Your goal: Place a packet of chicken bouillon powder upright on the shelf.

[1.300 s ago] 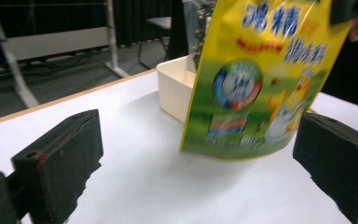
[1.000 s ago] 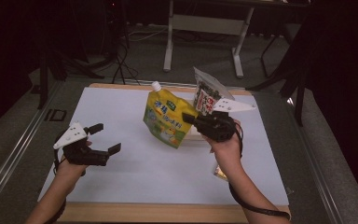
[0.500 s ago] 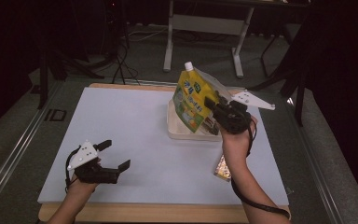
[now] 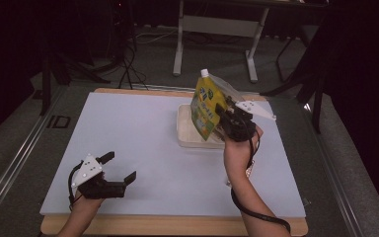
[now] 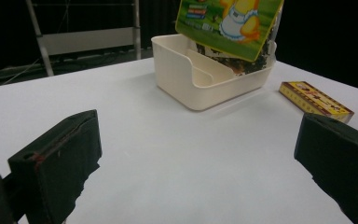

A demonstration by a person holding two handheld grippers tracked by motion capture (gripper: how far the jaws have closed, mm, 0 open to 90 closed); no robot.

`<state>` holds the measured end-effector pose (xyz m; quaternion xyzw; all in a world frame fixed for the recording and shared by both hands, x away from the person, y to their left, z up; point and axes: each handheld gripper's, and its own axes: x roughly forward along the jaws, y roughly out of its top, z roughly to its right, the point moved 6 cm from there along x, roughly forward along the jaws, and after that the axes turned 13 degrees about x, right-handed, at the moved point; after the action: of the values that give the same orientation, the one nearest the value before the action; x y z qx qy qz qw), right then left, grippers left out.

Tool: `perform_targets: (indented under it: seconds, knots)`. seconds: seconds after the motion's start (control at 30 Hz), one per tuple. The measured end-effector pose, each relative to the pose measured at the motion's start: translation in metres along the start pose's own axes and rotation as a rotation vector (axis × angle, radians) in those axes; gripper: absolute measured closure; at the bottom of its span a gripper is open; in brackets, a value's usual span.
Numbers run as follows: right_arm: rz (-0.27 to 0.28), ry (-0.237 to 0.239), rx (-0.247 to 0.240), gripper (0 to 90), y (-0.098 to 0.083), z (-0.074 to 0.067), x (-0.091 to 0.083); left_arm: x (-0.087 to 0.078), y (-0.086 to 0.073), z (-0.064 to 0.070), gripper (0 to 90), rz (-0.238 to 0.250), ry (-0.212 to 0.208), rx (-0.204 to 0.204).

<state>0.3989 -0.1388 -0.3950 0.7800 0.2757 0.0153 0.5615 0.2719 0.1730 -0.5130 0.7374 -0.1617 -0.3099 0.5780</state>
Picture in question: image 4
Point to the metal floor rail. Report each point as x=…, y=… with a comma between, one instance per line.
x=16, y=158
x=335, y=171

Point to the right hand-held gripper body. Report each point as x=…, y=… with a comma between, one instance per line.
x=240, y=126

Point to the person's right hand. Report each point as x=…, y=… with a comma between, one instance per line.
x=238, y=158

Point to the black metal stand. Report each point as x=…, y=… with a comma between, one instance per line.
x=46, y=79

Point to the white plastic container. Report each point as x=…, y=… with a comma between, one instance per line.
x=186, y=135

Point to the person's left hand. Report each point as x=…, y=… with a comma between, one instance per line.
x=87, y=207

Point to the pale table mat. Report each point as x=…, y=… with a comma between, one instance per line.
x=128, y=115

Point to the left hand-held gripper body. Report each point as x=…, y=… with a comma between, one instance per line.
x=87, y=171

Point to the black chair frame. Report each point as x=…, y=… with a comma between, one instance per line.
x=312, y=82

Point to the white metal desk frame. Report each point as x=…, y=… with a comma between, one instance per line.
x=217, y=26

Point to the yellow spouted refill pouch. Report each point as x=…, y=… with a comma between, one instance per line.
x=205, y=108

